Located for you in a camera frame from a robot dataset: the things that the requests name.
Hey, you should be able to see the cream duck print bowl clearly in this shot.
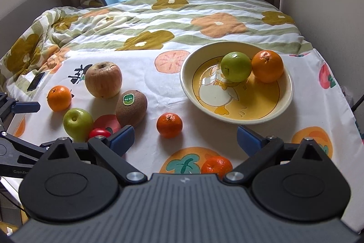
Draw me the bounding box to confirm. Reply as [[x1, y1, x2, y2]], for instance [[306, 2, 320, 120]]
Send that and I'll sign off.
[[180, 42, 294, 125]]

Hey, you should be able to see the medium orange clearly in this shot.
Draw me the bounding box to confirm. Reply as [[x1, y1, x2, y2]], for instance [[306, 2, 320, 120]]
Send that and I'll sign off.
[[47, 85, 72, 112]]

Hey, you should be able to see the large orange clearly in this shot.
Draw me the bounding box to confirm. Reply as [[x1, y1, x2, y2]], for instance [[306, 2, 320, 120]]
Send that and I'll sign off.
[[252, 50, 284, 83]]

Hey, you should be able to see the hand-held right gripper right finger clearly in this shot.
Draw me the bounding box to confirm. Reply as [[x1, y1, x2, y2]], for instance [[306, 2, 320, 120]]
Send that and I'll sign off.
[[223, 125, 332, 184]]

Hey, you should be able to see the brown kiwi with sticker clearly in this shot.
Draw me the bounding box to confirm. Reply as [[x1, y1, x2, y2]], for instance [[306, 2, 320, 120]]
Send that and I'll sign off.
[[115, 90, 148, 128]]

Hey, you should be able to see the green apple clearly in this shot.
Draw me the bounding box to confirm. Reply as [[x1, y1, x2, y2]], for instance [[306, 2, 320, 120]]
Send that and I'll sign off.
[[63, 108, 94, 142], [221, 52, 253, 83]]

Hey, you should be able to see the white fruit print cloth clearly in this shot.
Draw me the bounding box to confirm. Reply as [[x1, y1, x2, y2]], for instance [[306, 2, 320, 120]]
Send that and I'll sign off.
[[0, 48, 356, 175]]

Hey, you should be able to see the red tomato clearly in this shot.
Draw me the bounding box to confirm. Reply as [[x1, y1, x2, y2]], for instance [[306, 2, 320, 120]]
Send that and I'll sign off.
[[89, 128, 112, 139]]

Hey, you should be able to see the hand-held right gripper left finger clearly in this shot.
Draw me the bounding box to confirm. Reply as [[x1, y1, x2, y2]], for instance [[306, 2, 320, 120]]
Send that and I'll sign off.
[[43, 125, 148, 182]]

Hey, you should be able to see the wrinkled pale red apple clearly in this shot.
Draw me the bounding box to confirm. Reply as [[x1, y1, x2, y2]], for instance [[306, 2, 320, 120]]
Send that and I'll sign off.
[[85, 61, 123, 98]]

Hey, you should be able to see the black smartphone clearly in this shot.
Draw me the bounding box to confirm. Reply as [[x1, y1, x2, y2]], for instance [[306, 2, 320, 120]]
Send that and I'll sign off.
[[27, 72, 46, 91]]

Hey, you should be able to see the floral striped quilt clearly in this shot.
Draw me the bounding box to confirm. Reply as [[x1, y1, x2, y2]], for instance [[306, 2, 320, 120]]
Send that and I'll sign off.
[[0, 0, 313, 90]]

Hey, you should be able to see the black cable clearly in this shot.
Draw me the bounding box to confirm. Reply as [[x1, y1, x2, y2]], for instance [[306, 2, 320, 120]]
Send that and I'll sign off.
[[351, 94, 364, 116]]

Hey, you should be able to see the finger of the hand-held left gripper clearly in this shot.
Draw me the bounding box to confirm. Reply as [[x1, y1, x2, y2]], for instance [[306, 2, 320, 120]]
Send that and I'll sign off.
[[0, 93, 40, 124], [0, 131, 56, 163]]

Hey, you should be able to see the small mandarin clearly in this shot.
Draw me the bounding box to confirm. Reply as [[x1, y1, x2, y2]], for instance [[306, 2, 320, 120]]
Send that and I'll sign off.
[[201, 156, 234, 174], [156, 113, 183, 139]]

